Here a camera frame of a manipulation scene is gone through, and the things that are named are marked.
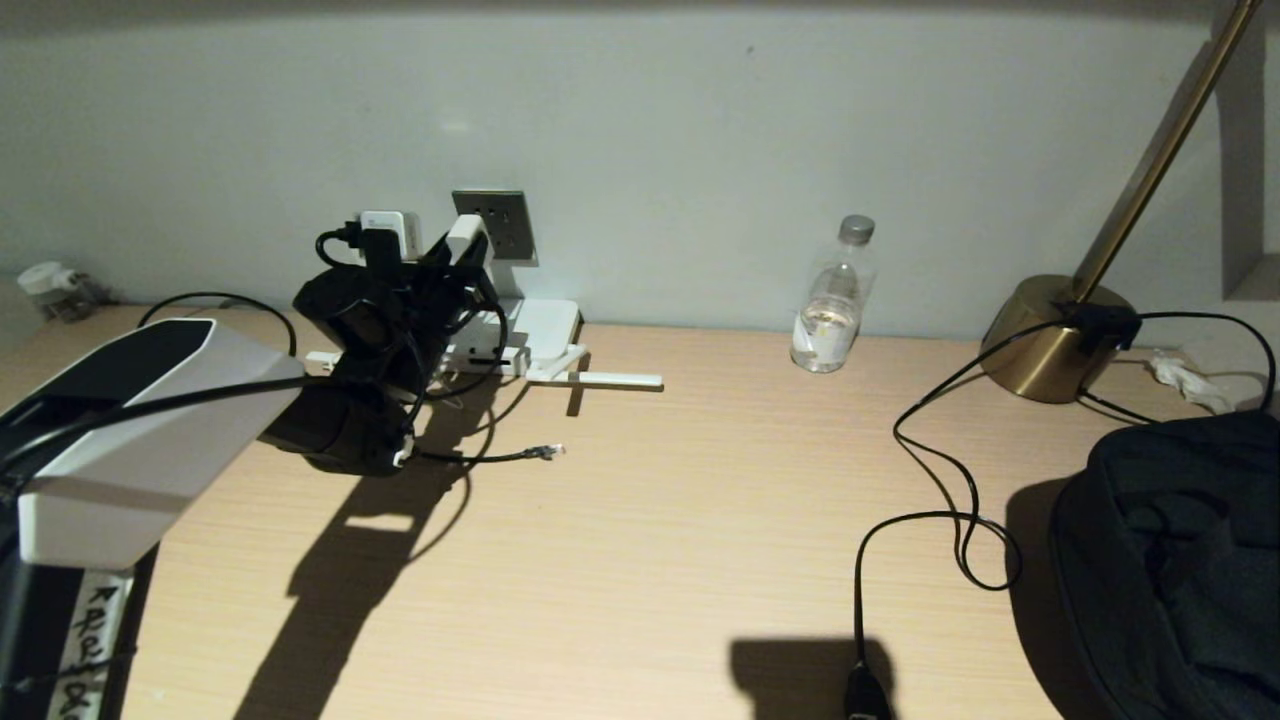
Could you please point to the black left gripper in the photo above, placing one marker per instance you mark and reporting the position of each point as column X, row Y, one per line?
column 380, row 310

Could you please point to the white power adapter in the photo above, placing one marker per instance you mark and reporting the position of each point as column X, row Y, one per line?
column 465, row 238

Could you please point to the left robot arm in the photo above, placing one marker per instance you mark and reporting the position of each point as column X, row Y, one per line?
column 150, row 450

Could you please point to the white router with antennas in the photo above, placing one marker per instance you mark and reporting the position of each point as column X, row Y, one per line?
column 545, row 330

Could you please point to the clear plastic water bottle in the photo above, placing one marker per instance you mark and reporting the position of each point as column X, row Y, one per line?
column 830, row 320

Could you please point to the small grey glass jar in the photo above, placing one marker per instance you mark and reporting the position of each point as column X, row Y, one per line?
column 80, row 300

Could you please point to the brass desk lamp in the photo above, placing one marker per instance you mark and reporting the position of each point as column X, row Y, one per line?
column 1040, row 350

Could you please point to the black box on lamp base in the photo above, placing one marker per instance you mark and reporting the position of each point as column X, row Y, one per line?
column 1100, row 328

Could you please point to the black fabric bag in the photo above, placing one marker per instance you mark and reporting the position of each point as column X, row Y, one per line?
column 1170, row 560

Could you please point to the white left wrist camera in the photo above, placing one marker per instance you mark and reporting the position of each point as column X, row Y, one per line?
column 405, row 232

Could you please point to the grey wall socket plate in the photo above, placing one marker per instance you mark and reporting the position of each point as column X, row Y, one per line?
column 510, row 225

